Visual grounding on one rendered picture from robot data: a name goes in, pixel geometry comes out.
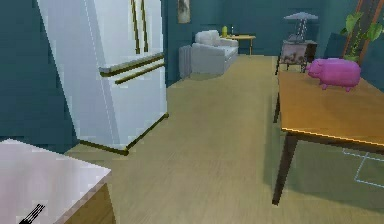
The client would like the green house plant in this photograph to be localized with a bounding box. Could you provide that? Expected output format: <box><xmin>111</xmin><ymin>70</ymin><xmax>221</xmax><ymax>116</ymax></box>
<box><xmin>339</xmin><ymin>11</ymin><xmax>384</xmax><ymax>63</ymax></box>

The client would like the white fridge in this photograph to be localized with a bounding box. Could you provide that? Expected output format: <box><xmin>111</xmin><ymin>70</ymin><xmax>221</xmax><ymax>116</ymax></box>
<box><xmin>35</xmin><ymin>0</ymin><xmax>170</xmax><ymax>157</ymax></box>

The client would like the wooden dining table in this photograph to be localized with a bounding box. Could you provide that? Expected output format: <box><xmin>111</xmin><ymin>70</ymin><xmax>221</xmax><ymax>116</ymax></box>
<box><xmin>271</xmin><ymin>69</ymin><xmax>384</xmax><ymax>207</ymax></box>

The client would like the black fork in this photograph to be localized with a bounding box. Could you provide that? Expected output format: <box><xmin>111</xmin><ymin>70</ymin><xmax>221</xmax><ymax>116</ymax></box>
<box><xmin>18</xmin><ymin>203</ymin><xmax>46</xmax><ymax>224</ymax></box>

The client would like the light grey sofa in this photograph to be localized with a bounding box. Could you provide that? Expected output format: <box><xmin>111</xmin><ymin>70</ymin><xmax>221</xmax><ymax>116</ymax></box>
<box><xmin>178</xmin><ymin>30</ymin><xmax>240</xmax><ymax>80</ymax></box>

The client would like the pink piggy bank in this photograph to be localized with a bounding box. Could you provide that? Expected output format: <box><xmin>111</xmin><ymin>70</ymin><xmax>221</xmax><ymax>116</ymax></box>
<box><xmin>306</xmin><ymin>57</ymin><xmax>362</xmax><ymax>93</ymax></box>

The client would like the brown wooden ladder shelf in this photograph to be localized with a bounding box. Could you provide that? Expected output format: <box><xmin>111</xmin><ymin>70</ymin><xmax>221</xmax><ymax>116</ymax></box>
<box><xmin>341</xmin><ymin>0</ymin><xmax>384</xmax><ymax>67</ymax></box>

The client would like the white pillow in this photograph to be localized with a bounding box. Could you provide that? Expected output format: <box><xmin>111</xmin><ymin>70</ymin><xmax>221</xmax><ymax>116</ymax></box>
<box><xmin>194</xmin><ymin>30</ymin><xmax>221</xmax><ymax>47</ymax></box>

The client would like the white-topped wooden counter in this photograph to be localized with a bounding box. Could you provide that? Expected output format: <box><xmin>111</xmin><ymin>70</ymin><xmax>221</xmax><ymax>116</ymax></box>
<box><xmin>0</xmin><ymin>138</ymin><xmax>117</xmax><ymax>224</ymax></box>

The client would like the yellow round side table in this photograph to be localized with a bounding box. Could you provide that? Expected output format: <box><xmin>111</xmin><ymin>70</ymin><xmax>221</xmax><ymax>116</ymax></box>
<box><xmin>227</xmin><ymin>33</ymin><xmax>257</xmax><ymax>56</ymax></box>

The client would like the grey table lamp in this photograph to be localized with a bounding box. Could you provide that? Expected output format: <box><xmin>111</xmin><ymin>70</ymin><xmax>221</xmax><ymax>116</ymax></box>
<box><xmin>283</xmin><ymin>11</ymin><xmax>319</xmax><ymax>43</ymax></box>

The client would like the brass fridge handle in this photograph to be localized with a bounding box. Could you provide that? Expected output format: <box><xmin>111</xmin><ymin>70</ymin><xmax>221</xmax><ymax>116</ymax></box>
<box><xmin>130</xmin><ymin>0</ymin><xmax>141</xmax><ymax>55</ymax></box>
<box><xmin>99</xmin><ymin>52</ymin><xmax>165</xmax><ymax>78</ymax></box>
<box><xmin>140</xmin><ymin>0</ymin><xmax>150</xmax><ymax>53</ymax></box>
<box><xmin>114</xmin><ymin>62</ymin><xmax>166</xmax><ymax>86</ymax></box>

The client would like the framed wall picture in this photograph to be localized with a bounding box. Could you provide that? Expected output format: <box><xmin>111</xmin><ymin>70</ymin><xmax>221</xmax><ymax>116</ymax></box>
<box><xmin>177</xmin><ymin>0</ymin><xmax>192</xmax><ymax>25</ymax></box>

